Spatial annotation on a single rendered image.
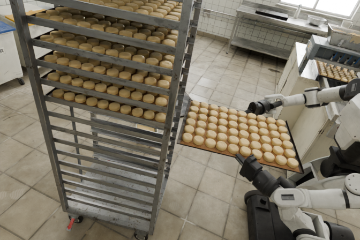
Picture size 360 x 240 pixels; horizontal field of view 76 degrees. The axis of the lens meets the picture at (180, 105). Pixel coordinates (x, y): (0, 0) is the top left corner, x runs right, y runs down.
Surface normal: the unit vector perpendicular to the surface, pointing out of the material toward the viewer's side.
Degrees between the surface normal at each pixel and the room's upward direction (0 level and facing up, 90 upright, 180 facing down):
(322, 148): 90
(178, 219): 0
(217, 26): 90
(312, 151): 90
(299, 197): 41
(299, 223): 90
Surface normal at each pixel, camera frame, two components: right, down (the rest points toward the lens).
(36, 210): 0.15, -0.81
